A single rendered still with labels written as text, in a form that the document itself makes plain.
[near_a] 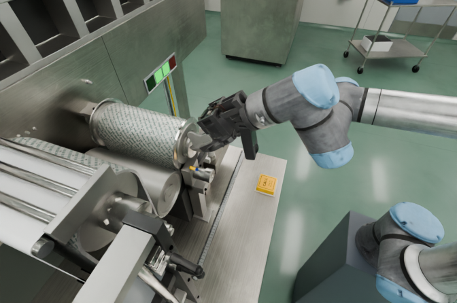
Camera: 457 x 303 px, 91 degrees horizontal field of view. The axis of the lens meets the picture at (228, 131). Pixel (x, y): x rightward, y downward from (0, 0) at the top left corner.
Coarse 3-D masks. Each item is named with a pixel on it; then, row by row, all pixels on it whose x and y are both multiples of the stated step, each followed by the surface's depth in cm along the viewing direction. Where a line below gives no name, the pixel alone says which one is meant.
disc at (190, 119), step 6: (186, 120) 58; (192, 120) 62; (180, 126) 56; (198, 126) 67; (180, 132) 56; (174, 144) 55; (174, 150) 56; (174, 156) 56; (174, 162) 57; (180, 168) 62
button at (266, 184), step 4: (260, 176) 93; (264, 176) 93; (268, 176) 93; (260, 180) 92; (264, 180) 92; (268, 180) 92; (272, 180) 92; (276, 180) 92; (260, 184) 90; (264, 184) 90; (268, 184) 90; (272, 184) 90; (256, 188) 90; (260, 188) 89; (264, 188) 89; (268, 188) 89; (272, 188) 89; (264, 192) 90; (268, 192) 89; (272, 192) 88
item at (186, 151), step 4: (196, 132) 61; (184, 140) 59; (188, 140) 59; (184, 144) 59; (188, 144) 58; (192, 144) 61; (184, 148) 59; (188, 148) 59; (184, 152) 59; (188, 152) 59; (192, 152) 62; (188, 156) 60; (192, 156) 63
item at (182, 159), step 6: (96, 120) 63; (96, 126) 63; (186, 126) 59; (192, 126) 62; (186, 132) 59; (180, 138) 57; (180, 144) 57; (180, 150) 58; (180, 156) 59; (180, 162) 60
